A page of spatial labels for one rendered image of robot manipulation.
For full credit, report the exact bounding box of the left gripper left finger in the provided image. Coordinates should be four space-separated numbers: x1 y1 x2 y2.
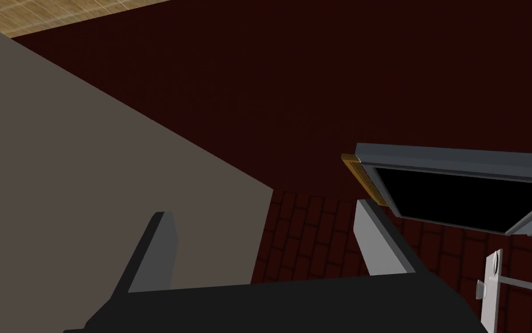
113 211 179 297

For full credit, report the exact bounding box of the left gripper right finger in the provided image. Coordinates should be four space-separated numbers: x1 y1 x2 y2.
353 199 417 278

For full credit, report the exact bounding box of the grey framed black window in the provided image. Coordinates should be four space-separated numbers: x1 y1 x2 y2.
341 143 532 239

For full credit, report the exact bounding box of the white and grey door handle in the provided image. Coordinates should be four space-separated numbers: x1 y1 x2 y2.
475 249 532 333

